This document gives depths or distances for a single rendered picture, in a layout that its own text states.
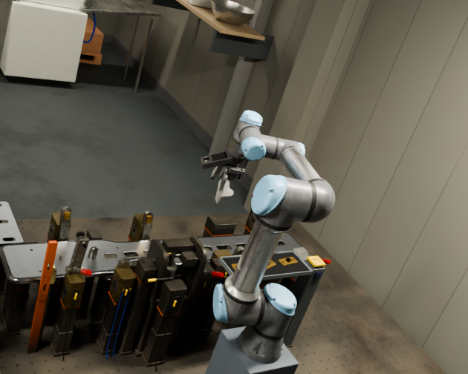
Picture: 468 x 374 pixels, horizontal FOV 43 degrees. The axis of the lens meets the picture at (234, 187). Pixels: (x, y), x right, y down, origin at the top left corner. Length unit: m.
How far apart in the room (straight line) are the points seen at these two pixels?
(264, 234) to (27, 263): 0.97
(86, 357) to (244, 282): 0.84
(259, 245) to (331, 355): 1.22
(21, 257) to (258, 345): 0.94
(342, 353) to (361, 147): 1.99
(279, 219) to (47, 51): 5.12
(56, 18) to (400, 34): 3.54
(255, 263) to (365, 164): 2.77
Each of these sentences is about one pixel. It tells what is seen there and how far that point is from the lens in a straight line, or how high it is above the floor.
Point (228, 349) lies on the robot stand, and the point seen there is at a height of 1.07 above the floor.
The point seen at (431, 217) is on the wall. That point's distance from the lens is 4.06.
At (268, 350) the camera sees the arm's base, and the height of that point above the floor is 1.15.
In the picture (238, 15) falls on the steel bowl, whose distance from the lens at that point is 5.04.
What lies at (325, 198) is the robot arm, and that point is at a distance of 1.66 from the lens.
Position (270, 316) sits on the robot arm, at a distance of 1.90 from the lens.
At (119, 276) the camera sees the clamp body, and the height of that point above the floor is 1.07.
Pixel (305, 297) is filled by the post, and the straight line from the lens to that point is 2.58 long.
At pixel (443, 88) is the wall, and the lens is 4.05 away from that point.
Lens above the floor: 2.39
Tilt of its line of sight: 26 degrees down
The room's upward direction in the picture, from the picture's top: 19 degrees clockwise
